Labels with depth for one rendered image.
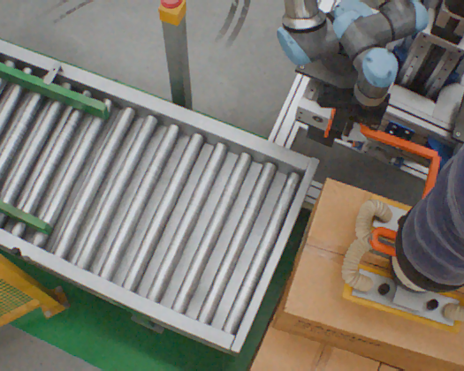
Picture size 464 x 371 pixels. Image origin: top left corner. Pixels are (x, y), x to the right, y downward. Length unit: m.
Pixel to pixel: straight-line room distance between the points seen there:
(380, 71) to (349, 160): 1.37
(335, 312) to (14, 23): 2.23
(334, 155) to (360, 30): 1.33
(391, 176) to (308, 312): 1.07
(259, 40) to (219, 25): 0.20
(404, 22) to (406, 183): 1.35
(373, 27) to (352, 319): 0.80
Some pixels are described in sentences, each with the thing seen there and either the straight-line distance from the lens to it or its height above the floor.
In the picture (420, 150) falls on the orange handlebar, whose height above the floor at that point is 1.19.
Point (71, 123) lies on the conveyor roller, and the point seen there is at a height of 0.55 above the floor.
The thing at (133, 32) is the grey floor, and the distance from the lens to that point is 3.28.
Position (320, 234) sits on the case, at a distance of 1.92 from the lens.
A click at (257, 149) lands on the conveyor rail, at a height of 0.59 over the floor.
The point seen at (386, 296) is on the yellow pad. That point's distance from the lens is 1.78.
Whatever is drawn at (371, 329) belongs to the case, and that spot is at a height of 0.94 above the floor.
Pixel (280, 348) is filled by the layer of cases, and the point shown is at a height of 0.54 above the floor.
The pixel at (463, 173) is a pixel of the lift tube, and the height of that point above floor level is 1.76.
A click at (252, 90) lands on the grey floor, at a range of 3.10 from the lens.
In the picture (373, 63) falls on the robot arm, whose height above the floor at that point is 1.54.
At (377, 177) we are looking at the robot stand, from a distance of 2.79.
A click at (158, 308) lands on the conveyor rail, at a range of 2.22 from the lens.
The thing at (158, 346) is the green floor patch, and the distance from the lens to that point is 2.81.
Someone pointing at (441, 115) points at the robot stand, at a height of 0.95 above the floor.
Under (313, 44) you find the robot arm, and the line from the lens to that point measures 1.79.
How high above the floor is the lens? 2.79
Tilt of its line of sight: 72 degrees down
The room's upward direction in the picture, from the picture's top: 3 degrees clockwise
